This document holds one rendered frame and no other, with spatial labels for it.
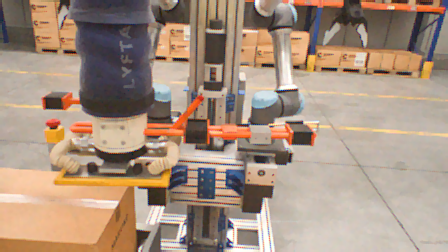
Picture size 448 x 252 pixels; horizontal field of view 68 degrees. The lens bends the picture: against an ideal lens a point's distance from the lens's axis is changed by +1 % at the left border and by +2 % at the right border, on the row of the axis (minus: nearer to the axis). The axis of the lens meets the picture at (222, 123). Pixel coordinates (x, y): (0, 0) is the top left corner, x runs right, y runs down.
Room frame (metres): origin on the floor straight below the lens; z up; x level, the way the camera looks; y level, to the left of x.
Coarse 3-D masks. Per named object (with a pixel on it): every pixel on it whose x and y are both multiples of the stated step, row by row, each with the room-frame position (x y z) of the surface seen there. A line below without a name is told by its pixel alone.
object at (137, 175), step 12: (84, 168) 0.90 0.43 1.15; (96, 168) 0.89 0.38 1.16; (132, 168) 0.92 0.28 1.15; (144, 168) 0.93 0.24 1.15; (168, 168) 0.94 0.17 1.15; (60, 180) 0.84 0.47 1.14; (72, 180) 0.84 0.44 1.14; (84, 180) 0.85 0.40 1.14; (96, 180) 0.85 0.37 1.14; (108, 180) 0.85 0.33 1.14; (120, 180) 0.86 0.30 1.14; (132, 180) 0.86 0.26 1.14; (144, 180) 0.86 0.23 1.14; (156, 180) 0.87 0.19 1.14; (168, 180) 0.88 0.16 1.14
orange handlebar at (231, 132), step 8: (72, 128) 0.96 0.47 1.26; (80, 128) 0.96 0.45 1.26; (88, 128) 0.96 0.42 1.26; (216, 128) 1.03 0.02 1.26; (224, 128) 1.01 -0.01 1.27; (232, 128) 1.02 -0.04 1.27; (240, 128) 1.04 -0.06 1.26; (248, 128) 1.04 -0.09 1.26; (272, 128) 1.05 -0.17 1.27; (280, 128) 1.05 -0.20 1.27; (216, 136) 0.99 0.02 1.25; (224, 136) 0.99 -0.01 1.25; (232, 136) 0.99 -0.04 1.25; (240, 136) 0.99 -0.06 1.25; (248, 136) 0.99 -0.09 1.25; (272, 136) 1.00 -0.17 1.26; (280, 136) 1.00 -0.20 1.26; (288, 136) 1.01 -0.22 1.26
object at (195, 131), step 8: (192, 120) 1.05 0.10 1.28; (200, 120) 1.05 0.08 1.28; (208, 120) 1.04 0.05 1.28; (184, 128) 0.97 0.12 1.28; (192, 128) 0.98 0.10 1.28; (200, 128) 0.99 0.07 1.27; (208, 128) 0.97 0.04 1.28; (184, 136) 0.97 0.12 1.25; (192, 136) 0.97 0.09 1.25; (200, 136) 0.97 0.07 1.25; (208, 136) 0.97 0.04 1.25
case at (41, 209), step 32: (0, 192) 1.03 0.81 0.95; (32, 192) 1.04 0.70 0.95; (64, 192) 1.06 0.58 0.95; (96, 192) 1.07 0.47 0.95; (128, 192) 1.12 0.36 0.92; (0, 224) 0.86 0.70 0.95; (32, 224) 0.87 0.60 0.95; (64, 224) 0.88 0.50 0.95; (96, 224) 0.89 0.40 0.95; (128, 224) 1.10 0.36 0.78
